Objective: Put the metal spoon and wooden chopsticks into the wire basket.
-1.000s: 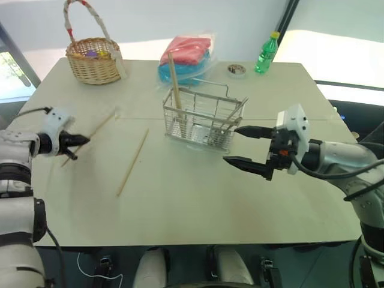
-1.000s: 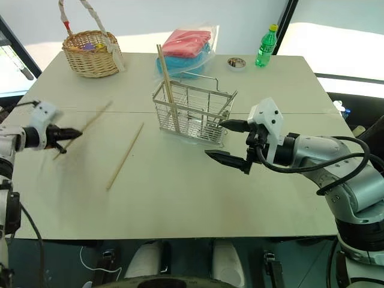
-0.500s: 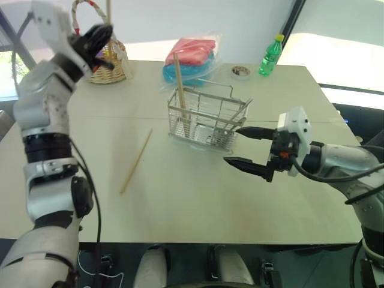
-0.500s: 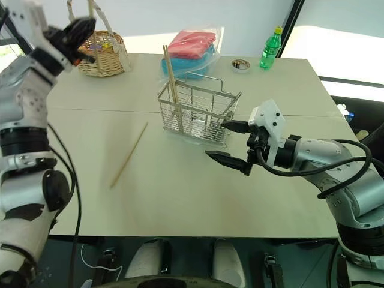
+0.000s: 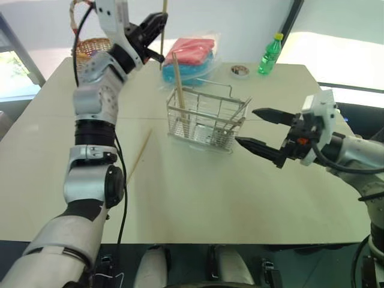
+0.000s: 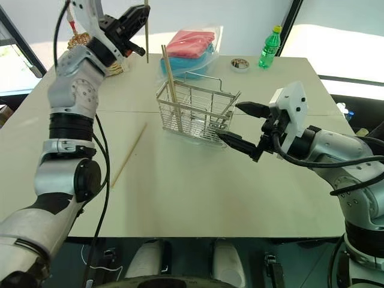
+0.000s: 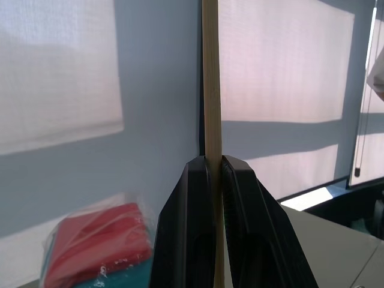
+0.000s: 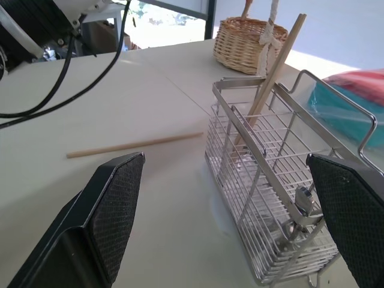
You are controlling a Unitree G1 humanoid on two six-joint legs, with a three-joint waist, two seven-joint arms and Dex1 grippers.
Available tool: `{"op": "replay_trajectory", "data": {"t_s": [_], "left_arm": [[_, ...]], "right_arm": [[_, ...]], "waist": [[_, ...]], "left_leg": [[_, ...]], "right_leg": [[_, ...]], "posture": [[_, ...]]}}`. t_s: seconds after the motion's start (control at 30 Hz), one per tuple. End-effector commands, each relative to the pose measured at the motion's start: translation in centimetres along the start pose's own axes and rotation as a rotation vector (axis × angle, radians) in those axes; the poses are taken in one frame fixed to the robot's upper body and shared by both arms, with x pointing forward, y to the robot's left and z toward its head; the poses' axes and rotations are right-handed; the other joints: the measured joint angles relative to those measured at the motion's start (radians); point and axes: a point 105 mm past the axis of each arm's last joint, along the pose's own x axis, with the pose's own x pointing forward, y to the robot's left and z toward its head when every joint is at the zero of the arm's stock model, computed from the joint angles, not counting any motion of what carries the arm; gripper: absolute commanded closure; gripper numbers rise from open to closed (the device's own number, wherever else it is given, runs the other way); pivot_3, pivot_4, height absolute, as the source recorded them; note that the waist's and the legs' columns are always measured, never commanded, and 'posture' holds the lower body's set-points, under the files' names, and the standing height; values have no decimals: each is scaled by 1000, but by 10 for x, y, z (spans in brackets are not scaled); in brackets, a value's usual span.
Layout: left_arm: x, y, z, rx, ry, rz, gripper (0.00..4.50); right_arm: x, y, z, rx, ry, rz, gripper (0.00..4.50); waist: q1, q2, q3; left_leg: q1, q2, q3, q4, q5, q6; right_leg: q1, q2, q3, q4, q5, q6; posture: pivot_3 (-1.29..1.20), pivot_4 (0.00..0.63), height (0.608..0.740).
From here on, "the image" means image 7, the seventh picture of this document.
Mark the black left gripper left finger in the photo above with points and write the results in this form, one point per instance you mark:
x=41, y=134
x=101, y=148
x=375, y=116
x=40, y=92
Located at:
x=180, y=228

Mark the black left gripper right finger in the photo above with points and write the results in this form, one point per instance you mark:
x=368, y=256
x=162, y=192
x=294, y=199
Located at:
x=264, y=228

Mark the wooden chopstick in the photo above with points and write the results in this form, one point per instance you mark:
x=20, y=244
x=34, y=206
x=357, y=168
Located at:
x=212, y=90

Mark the teal folded cloth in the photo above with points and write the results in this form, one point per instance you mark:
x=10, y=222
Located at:
x=126, y=277

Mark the red folded cloth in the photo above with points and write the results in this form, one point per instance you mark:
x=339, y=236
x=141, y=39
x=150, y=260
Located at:
x=99, y=237

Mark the red and teal bagged cloths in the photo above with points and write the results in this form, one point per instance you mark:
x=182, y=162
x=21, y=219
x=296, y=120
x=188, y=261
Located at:
x=99, y=240

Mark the white roller blind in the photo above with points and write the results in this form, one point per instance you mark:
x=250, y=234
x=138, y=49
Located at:
x=285, y=60
x=372, y=120

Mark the white paper sheet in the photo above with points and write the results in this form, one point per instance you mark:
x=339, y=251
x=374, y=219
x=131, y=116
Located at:
x=377, y=78

